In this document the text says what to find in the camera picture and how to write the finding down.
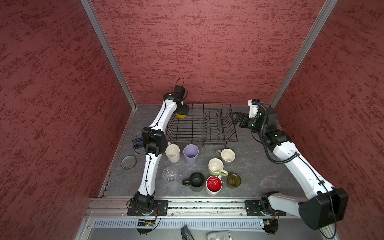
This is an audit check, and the olive green glass cup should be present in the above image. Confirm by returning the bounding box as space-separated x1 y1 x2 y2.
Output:
227 173 242 189

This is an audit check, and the lilac plastic cup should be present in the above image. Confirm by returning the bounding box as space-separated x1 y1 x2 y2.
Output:
183 144 199 166

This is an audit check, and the red inside white mug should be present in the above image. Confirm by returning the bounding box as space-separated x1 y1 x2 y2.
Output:
206 176 223 196

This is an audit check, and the cream white mug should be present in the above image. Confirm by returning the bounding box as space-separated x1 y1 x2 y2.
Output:
165 142 180 163

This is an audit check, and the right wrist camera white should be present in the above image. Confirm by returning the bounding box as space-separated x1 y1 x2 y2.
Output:
248 99 260 118

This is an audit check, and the pale green mug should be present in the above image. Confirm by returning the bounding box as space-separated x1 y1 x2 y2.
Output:
208 158 229 176

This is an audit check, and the black mug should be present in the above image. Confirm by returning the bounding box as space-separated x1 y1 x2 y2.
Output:
182 173 205 193

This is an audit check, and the blue black tool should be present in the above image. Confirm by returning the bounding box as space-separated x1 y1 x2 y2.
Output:
133 139 144 150

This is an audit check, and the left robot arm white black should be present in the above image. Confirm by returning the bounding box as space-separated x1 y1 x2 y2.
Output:
131 83 189 216

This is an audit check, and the black object at bottom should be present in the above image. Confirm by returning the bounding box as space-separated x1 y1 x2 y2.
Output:
181 225 194 240

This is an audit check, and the grey white mug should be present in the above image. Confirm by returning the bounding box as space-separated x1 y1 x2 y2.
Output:
216 149 236 163

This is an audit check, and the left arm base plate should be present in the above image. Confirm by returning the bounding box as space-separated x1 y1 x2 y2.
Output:
126 200 169 217

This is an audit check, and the black wire dish rack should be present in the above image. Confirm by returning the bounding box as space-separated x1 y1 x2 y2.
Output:
166 104 238 146

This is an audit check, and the aluminium rail frame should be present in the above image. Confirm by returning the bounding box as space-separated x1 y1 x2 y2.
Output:
76 198 338 240

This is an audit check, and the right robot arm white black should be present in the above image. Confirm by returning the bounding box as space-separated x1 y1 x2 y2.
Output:
232 100 349 230

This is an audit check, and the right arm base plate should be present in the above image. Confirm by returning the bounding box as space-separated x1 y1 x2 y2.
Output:
245 199 287 217

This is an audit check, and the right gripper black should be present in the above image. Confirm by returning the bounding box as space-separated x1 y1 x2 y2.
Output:
229 112 266 135

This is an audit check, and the grey device at bottom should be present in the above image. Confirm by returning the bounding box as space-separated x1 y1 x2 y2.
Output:
206 231 233 240

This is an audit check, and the yellow mug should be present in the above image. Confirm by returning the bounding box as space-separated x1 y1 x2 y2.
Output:
175 114 186 119

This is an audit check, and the clear glass cup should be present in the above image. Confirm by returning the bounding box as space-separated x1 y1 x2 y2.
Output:
162 167 179 183

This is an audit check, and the tape roll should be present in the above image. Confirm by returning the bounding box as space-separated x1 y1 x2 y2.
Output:
121 155 137 170

